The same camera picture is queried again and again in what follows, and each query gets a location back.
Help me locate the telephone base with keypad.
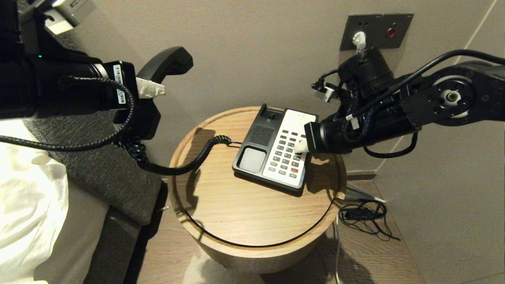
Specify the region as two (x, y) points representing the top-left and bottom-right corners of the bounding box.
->
(232, 103), (318, 197)

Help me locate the black telephone handset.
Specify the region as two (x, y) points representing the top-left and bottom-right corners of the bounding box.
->
(114, 47), (194, 141)

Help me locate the black phone cord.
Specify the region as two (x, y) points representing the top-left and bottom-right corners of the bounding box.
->
(118, 135), (242, 176)

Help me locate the folded umbrella white tip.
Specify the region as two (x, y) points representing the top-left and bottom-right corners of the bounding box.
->
(342, 182), (386, 204)

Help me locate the round wooden side table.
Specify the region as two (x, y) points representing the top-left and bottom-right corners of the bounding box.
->
(168, 106), (347, 275)

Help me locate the grey fabric headboard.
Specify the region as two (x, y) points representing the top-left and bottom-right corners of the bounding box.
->
(16, 0), (168, 226)

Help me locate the white power plug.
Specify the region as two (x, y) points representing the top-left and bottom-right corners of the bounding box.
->
(352, 32), (367, 54)

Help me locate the beige mattress side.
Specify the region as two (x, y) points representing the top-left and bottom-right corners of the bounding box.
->
(34, 181), (110, 284)

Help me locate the white bed linen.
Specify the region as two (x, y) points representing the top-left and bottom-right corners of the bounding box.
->
(0, 118), (69, 283)

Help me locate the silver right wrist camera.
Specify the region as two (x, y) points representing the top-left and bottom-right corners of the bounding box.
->
(312, 81), (336, 103)

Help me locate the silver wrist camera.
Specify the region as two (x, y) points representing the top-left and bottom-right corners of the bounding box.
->
(312, 81), (336, 103)
(19, 0), (96, 36)

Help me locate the black tangled cable bundle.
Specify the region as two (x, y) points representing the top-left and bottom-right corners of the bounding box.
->
(338, 200), (401, 241)

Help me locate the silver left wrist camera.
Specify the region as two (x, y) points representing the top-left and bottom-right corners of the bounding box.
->
(19, 0), (96, 36)

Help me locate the grey wall socket panel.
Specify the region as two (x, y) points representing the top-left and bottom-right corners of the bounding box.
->
(340, 14), (383, 51)

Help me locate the grey switch panel red button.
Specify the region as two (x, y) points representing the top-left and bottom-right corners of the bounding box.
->
(373, 13), (414, 49)

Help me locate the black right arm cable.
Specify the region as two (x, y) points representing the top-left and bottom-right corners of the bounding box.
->
(333, 49), (505, 158)

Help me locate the dark grey bed frame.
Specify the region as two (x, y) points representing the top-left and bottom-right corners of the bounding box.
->
(84, 207), (142, 284)

